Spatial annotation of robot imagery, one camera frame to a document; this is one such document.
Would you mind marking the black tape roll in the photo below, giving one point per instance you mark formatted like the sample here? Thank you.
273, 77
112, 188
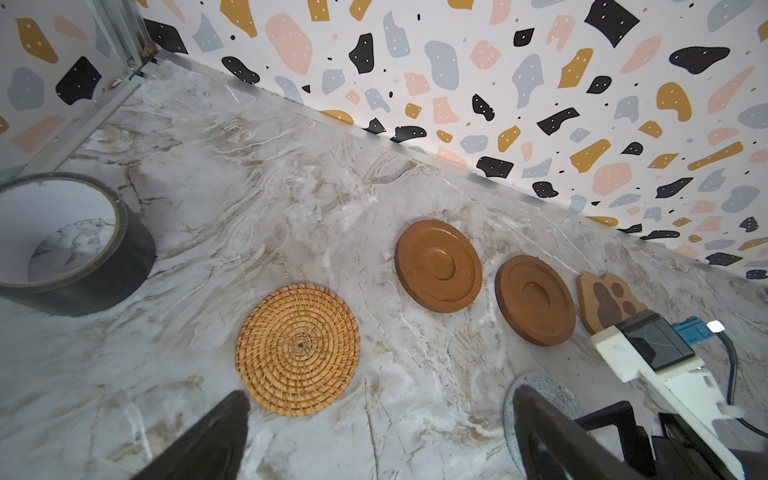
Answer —
70, 245

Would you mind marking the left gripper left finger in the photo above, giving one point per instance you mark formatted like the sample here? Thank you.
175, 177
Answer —
213, 448

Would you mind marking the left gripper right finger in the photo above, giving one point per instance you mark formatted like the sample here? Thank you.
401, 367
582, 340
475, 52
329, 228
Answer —
552, 446

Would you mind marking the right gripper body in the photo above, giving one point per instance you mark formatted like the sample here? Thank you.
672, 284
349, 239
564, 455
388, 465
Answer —
677, 453

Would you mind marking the woven rattan coaster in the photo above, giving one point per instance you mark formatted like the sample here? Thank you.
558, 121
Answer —
298, 350

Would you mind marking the brown wooden coaster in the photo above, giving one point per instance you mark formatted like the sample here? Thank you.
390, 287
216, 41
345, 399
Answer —
438, 266
535, 301

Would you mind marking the paw print wooden coaster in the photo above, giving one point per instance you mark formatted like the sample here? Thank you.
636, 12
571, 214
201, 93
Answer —
605, 301

